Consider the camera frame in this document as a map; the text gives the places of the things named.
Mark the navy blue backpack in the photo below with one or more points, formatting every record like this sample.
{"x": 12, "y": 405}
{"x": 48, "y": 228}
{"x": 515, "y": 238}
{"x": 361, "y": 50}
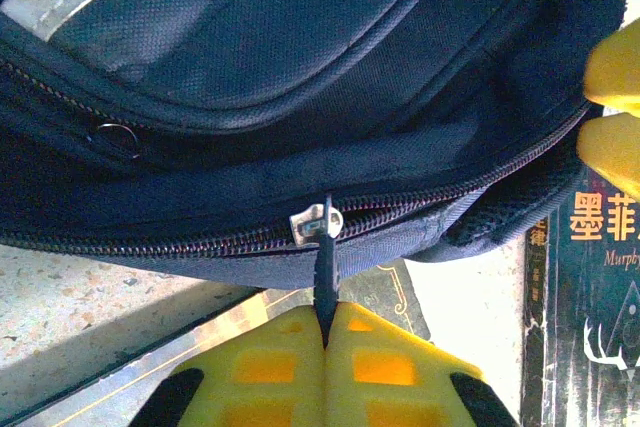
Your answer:
{"x": 275, "y": 72}

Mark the black antler cover book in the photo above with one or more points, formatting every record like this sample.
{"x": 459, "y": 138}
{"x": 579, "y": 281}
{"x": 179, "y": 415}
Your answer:
{"x": 590, "y": 307}

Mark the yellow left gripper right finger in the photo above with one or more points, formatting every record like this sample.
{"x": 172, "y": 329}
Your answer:
{"x": 390, "y": 382}

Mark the Animal Farm book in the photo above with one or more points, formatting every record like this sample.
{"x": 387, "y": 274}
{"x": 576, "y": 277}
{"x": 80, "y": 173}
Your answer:
{"x": 380, "y": 292}

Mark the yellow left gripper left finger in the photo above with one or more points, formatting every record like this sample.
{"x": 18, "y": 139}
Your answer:
{"x": 260, "y": 382}

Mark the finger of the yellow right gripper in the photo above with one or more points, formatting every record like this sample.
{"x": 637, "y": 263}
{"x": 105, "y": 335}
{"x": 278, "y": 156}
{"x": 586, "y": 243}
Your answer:
{"x": 617, "y": 67}
{"x": 615, "y": 147}

